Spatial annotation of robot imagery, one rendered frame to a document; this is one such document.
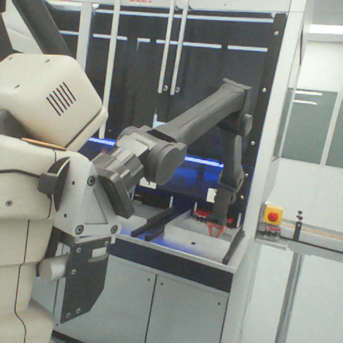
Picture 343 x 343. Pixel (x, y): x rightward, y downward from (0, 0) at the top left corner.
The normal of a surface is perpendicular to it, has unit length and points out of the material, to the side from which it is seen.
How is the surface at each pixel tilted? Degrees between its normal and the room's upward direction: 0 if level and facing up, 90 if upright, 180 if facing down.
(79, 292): 90
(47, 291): 90
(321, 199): 90
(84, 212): 90
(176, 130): 31
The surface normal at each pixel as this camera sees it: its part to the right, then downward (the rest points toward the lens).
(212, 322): -0.34, 0.08
